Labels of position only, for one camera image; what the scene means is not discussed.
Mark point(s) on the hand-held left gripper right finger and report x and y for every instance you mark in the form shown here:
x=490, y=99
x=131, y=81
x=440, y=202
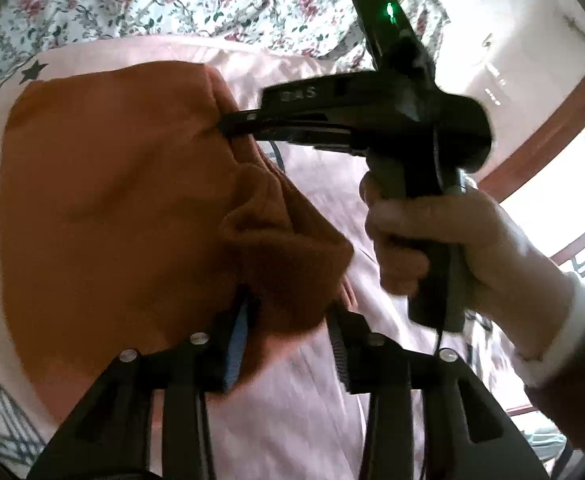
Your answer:
x=352, y=355

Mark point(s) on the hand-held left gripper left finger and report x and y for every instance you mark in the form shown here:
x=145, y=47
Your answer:
x=237, y=350

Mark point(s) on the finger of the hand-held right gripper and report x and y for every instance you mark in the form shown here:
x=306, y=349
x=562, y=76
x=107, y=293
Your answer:
x=297, y=136
x=252, y=117

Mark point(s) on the orange knit sweater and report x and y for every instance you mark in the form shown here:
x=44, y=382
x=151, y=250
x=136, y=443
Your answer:
x=112, y=210

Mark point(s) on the person's right forearm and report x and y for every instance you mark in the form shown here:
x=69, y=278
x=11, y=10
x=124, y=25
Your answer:
x=572, y=370

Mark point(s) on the person's right hand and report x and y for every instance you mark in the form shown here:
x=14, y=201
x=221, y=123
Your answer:
x=497, y=260

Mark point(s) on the pink printed bedsheet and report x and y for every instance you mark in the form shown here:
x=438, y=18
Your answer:
x=297, y=410

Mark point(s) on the brown wooden window frame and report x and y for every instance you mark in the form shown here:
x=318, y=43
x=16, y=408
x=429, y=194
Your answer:
x=547, y=135

